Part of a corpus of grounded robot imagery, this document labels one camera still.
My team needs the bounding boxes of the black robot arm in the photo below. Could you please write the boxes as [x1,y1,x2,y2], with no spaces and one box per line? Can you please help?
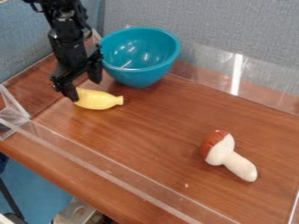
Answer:
[22,0,102,102]

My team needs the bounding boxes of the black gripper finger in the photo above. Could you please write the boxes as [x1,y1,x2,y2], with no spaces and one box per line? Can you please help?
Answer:
[61,82,79,102]
[87,59,102,84]

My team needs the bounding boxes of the brown and white toy mushroom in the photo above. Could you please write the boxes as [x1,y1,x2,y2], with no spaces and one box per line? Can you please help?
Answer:
[200,130,257,182]

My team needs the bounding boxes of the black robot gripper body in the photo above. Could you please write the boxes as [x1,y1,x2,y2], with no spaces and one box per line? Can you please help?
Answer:
[47,17,102,92]

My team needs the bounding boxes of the grey metal bracket under table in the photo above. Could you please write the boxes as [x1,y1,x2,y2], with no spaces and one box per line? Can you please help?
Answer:
[51,198,102,224]

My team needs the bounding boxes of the clear acrylic tray walls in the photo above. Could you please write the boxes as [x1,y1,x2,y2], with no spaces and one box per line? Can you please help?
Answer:
[0,42,299,224]

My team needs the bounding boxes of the blue plastic bowl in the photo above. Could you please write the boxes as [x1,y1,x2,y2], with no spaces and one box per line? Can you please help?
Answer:
[98,27,181,88]

